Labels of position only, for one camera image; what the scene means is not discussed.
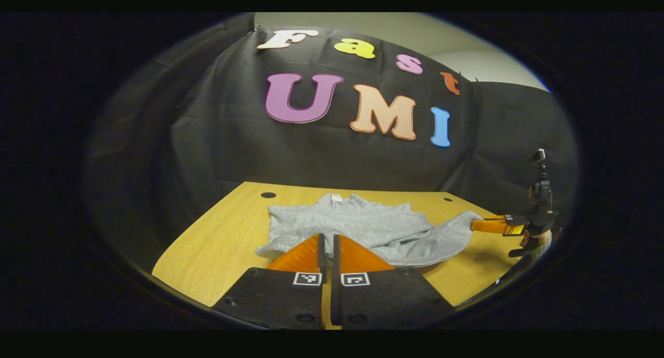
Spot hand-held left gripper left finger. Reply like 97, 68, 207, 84
213, 233, 327, 330

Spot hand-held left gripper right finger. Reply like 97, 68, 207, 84
332, 234, 458, 330

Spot grey sweatshirt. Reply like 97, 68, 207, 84
254, 193, 485, 268

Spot black backdrop cloth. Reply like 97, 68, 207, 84
86, 16, 580, 276

